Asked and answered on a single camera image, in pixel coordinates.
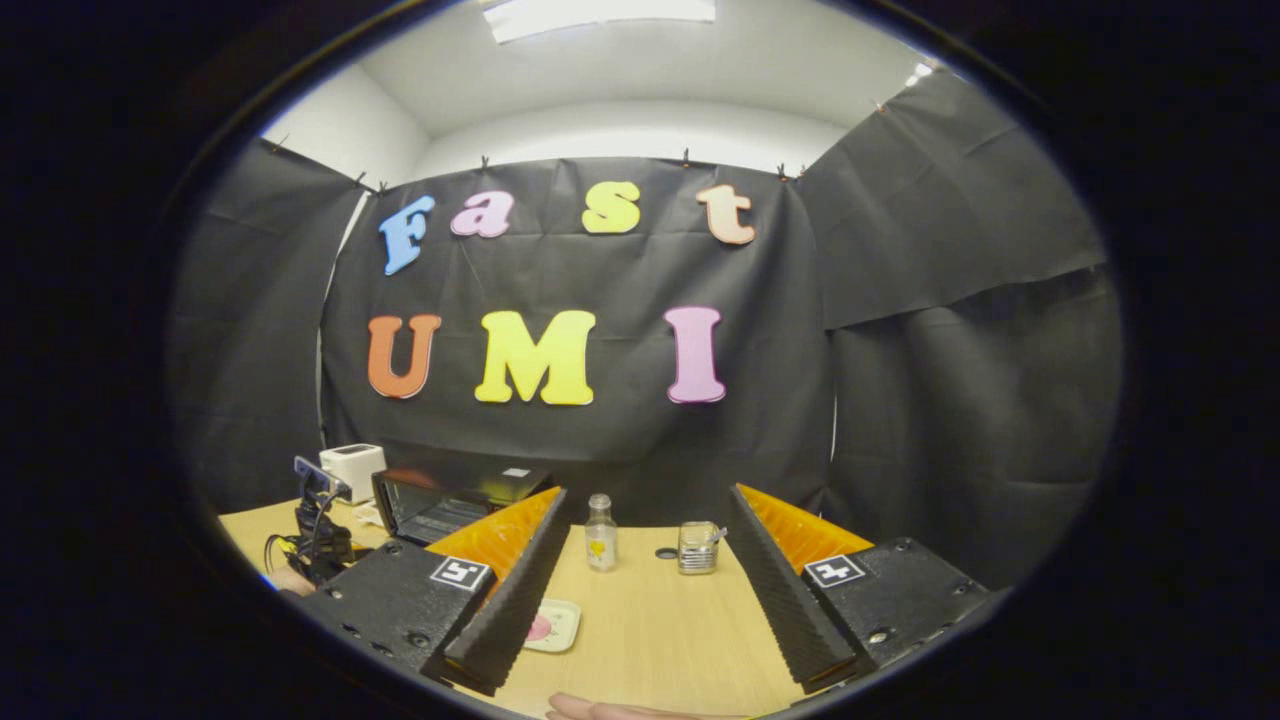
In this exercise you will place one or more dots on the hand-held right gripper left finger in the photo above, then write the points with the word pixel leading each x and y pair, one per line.
pixel 515 610

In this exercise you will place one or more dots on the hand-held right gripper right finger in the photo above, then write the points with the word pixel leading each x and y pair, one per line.
pixel 785 610

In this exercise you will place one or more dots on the pink ham slice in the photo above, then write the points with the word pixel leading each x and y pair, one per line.
pixel 538 628

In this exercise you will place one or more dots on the white rectangular plate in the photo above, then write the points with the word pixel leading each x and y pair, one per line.
pixel 560 625

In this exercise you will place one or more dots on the black electric oven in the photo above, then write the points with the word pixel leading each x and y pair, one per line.
pixel 440 500

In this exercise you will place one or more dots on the white toaster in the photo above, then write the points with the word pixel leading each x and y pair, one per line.
pixel 352 465

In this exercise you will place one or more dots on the clear glass bottle yellow label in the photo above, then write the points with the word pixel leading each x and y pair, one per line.
pixel 601 545

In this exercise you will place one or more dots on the black backdrop cloth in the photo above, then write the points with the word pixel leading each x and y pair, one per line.
pixel 900 400

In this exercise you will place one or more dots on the small ceiling light panel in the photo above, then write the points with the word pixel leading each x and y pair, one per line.
pixel 922 73

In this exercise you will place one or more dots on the large ceiling light panel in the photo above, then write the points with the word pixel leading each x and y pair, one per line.
pixel 600 15

